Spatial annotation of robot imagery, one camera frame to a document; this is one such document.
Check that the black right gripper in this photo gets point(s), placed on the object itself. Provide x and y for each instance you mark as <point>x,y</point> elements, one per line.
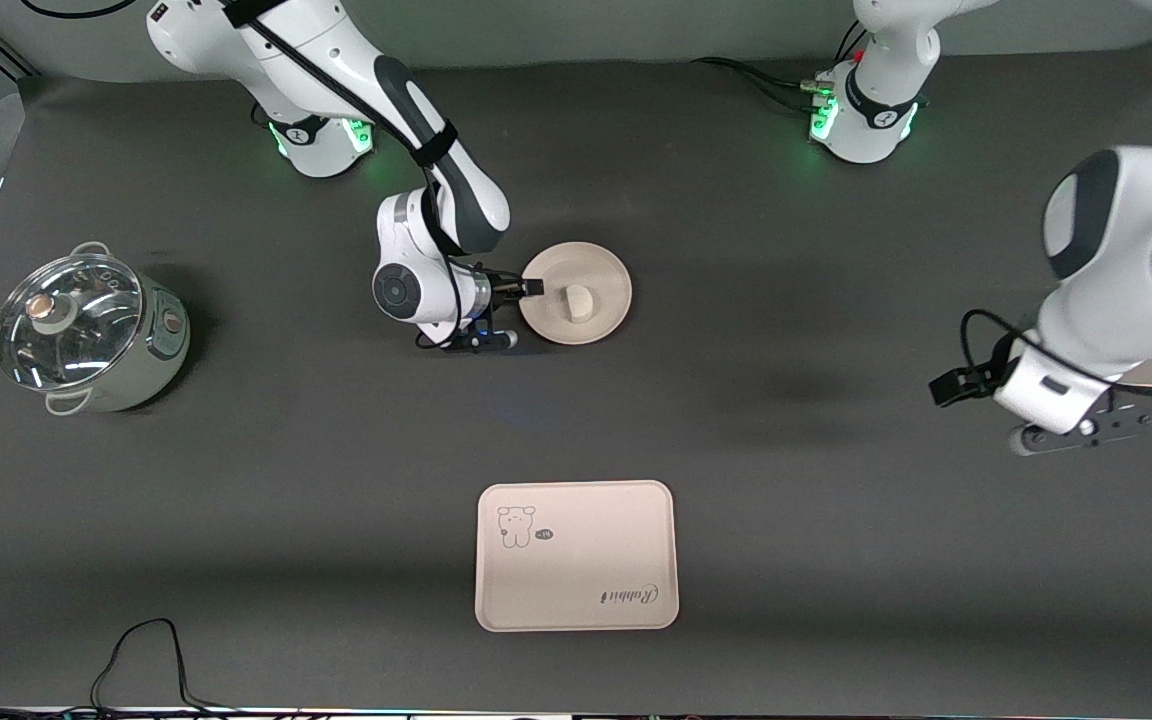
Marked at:
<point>503,290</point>

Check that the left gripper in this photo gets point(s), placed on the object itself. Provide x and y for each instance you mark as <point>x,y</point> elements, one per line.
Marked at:
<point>976,379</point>

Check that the small white bun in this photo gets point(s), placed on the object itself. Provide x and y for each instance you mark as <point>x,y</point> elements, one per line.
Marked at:
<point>579,302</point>

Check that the round cream plate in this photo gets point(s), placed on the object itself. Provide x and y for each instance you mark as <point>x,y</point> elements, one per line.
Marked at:
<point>591,275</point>

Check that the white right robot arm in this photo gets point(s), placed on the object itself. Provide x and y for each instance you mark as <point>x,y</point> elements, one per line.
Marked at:
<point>316,50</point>

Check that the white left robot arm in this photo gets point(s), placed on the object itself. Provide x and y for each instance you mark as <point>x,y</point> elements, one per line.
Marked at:
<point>1136,260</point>

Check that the cream tray with bear print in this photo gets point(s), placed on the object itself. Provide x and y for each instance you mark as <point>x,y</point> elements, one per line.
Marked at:
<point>576,570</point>

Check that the pale green cooking pot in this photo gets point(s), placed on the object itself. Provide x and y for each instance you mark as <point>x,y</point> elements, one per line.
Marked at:
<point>158,350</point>

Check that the glass pot lid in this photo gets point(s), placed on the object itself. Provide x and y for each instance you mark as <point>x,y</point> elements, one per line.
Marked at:
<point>86,350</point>

